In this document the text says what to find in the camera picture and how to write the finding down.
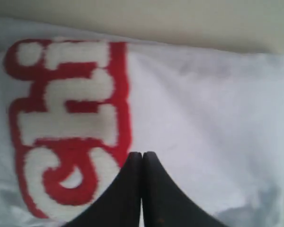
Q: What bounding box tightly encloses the white t-shirt red lettering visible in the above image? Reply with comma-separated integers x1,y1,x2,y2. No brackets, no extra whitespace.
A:
0,18,284,227

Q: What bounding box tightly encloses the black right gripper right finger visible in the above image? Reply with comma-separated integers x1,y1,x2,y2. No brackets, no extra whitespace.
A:
142,152,225,227

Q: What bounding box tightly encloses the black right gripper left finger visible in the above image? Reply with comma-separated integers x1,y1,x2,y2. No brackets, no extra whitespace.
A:
66,152,142,227

